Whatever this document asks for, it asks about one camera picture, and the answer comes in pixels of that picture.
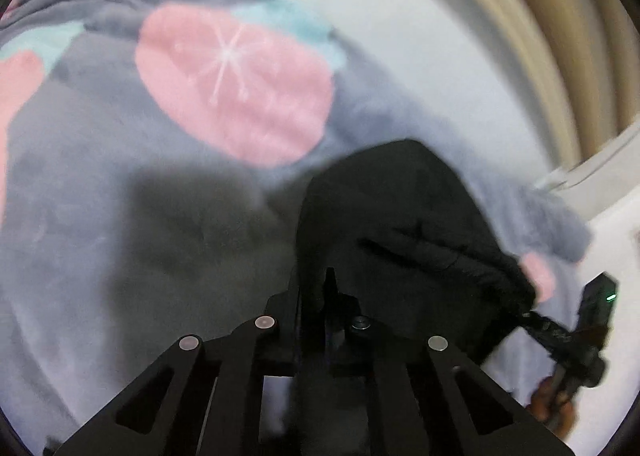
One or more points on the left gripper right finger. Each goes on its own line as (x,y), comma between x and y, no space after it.
(425,398)

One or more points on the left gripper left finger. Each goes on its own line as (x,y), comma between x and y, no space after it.
(199,397)

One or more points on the black hooded jacket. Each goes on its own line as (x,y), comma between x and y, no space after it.
(405,239)

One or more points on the person's right hand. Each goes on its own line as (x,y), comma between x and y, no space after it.
(545,402)

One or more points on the grey floral bed quilt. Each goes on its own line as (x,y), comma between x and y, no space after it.
(155,155)

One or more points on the wooden striped headboard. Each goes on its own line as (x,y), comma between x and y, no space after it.
(582,59)

